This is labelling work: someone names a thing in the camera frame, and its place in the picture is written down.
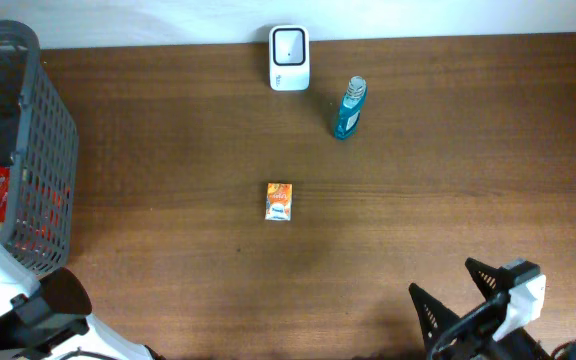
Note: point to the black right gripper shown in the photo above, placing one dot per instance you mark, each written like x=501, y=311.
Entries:
x=432, y=297

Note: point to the small orange juice carton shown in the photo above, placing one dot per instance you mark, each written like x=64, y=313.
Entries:
x=279, y=202

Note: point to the white barcode scanner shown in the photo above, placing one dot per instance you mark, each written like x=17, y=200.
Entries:
x=289, y=58

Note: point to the grey plastic basket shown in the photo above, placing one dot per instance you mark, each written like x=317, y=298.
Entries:
x=39, y=147

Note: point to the blue mouthwash bottle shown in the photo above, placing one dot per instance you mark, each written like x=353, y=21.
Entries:
x=350, y=108

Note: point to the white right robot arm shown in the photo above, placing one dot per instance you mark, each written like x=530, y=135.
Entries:
x=514, y=296

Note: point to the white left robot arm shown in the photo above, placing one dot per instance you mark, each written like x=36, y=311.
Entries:
x=52, y=318

